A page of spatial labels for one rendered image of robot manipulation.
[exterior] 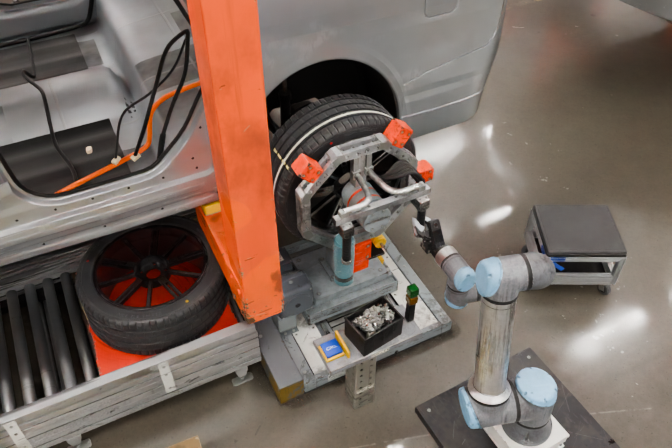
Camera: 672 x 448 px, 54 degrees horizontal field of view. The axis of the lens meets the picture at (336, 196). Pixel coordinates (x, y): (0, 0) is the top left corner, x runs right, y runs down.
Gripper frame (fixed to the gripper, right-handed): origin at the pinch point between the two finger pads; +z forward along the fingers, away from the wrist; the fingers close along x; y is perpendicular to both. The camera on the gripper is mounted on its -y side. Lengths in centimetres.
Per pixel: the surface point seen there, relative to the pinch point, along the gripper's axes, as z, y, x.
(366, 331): -24, 26, -36
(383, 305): -13.5, 30.4, -22.1
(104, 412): 9, 62, -140
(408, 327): -23.2, 38.0, -15.0
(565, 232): -1, 49, 91
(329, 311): 20, 69, -31
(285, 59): 54, -54, -33
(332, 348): -20, 35, -49
